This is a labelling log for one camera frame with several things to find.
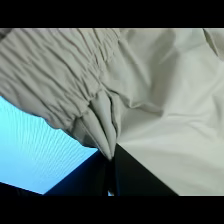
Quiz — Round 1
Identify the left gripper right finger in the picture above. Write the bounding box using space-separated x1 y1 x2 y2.
112 142 178 197

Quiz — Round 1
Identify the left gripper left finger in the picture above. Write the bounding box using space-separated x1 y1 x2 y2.
44 149 114 197

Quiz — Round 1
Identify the beige garment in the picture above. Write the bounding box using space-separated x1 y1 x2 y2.
0 28 224 197

